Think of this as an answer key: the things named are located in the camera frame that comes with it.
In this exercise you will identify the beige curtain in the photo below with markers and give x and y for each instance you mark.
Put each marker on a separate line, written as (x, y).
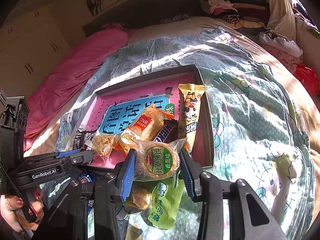
(282, 19)

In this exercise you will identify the blue oreo packet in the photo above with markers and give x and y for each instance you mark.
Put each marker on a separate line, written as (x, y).
(86, 177)

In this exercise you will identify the cream wardrobe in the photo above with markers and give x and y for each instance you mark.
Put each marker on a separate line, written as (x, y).
(31, 46)

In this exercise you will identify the brown snickers bar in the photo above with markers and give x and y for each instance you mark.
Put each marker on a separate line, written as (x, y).
(168, 132)

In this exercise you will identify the red plastic bag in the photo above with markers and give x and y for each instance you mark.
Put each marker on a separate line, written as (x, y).
(308, 79)

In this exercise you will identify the clear pastry snack packet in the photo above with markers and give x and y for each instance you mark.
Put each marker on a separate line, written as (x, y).
(103, 144)

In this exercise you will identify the left hand red nails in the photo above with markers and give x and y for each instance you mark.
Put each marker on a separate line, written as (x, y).
(10, 204)

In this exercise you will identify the yellow clear pastry packet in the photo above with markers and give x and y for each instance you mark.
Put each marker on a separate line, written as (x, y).
(139, 198)

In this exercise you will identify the yellow long snack bar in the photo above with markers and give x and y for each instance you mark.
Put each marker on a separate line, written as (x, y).
(190, 99)

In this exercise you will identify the dark headboard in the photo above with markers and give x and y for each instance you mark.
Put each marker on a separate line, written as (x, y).
(136, 14)

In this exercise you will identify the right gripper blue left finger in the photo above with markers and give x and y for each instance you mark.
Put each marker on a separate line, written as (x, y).
(127, 174)

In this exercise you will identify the cartoon print blanket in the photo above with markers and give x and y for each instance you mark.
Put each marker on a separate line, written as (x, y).
(259, 131)

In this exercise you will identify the pile of clothes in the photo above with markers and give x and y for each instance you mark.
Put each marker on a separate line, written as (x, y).
(238, 13)

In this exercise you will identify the orange cake snack packet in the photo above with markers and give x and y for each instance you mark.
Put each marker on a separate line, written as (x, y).
(145, 127)

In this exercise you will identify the dark cardboard box tray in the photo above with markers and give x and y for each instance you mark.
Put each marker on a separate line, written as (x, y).
(111, 110)

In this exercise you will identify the black snack packet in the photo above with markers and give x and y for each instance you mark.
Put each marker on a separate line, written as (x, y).
(83, 138)

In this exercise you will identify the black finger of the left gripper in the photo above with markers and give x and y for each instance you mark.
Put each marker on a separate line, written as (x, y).
(83, 157)

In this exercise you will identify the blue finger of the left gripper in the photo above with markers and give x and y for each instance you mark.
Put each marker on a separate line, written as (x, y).
(67, 153)

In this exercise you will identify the pink quilt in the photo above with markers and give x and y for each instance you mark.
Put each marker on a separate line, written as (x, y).
(69, 77)

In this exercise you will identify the white pink clothes bag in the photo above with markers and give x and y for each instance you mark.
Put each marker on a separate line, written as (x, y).
(285, 51)

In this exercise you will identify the round cracker packet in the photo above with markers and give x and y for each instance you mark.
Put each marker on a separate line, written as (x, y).
(157, 160)

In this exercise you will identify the green snack packet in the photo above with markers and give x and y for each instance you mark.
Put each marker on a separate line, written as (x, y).
(165, 202)

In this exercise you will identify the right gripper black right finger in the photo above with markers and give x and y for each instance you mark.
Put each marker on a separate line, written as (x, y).
(191, 171)

